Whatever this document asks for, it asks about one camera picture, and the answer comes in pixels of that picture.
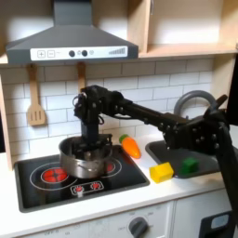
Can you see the yellow block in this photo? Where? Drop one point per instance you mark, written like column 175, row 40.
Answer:
column 161, row 173

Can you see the orange toy carrot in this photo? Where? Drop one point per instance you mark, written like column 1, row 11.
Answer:
column 131, row 148

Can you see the wooden shelf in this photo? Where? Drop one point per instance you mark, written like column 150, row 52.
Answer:
column 186, row 49

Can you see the grey tap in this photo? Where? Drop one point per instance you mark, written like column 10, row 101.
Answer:
column 182, row 100

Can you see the white oven front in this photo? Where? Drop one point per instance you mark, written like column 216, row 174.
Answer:
column 102, row 224

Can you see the grey extractor hood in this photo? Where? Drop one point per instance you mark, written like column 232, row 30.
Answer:
column 71, row 37

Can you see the black panel with pale window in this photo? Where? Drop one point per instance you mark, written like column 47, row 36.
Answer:
column 217, row 227

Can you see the black toy stove top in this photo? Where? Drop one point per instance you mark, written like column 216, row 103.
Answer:
column 124, row 179

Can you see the grey sink basin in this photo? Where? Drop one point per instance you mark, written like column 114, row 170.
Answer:
column 173, row 158

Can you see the wooden slotted spatula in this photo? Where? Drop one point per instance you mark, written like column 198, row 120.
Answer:
column 36, row 116

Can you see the green block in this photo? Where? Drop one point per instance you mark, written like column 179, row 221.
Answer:
column 189, row 165

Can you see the wooden spoon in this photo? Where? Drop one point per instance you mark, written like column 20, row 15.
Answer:
column 81, row 74

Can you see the steel pot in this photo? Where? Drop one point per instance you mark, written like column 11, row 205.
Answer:
column 83, row 169

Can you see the grey oven knob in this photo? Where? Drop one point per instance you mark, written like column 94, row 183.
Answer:
column 138, row 227

